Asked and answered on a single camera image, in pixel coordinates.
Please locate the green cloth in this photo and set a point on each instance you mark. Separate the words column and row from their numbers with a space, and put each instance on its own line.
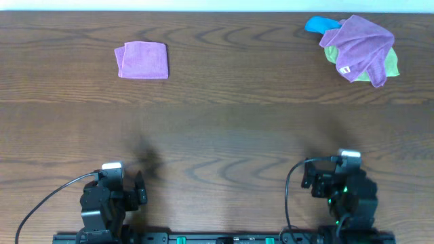
column 331, row 54

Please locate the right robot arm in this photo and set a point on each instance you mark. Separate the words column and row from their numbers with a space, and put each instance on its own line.
column 351, row 196

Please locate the blue cloth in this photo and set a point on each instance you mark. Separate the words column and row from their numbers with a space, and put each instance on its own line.
column 318, row 24

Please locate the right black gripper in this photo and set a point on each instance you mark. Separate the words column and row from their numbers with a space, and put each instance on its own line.
column 323, row 177

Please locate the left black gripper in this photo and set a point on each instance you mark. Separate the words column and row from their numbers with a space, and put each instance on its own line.
column 132, row 195

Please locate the purple cloth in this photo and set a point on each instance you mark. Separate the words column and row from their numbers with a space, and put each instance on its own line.
column 362, row 48
column 142, row 60

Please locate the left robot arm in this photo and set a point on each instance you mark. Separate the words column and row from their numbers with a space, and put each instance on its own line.
column 104, row 203

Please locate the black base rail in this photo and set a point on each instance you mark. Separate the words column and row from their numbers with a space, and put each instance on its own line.
column 223, row 238

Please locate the folded purple cloth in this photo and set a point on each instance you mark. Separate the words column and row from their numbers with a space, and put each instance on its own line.
column 142, row 60

